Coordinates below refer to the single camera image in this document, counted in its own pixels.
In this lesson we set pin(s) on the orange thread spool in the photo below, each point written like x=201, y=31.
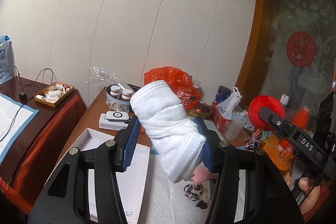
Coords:
x=301, y=120

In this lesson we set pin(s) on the metal bowl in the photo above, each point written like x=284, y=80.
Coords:
x=201, y=109

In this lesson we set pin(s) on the white power bank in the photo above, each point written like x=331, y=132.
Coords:
x=117, y=116

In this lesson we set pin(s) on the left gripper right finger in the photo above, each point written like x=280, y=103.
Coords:
x=228, y=203

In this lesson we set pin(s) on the white blue absorbent pad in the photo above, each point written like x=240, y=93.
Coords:
x=164, y=201

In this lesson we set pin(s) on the round tin with bottles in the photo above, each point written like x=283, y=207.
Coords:
x=118, y=98

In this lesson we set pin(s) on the yellow tray with items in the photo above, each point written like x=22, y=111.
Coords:
x=54, y=94

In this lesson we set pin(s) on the translucent plastic cup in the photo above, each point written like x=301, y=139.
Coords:
x=236, y=126

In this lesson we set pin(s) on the white plastic bag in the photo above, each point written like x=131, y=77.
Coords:
x=226, y=107

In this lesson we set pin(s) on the white cardboard box lid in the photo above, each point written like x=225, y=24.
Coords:
x=75, y=171

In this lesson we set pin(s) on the person's right hand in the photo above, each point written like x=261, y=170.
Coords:
x=312, y=194

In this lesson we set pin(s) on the large water bottle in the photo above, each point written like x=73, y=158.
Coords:
x=5, y=59

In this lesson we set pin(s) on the white towel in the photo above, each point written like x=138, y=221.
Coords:
x=175, y=136

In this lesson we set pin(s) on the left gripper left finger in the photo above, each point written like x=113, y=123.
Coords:
x=110, y=158

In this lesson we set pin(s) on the red plush apple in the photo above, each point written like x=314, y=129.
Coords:
x=262, y=109

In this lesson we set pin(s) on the orange plastic bag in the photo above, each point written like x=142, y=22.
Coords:
x=179, y=82

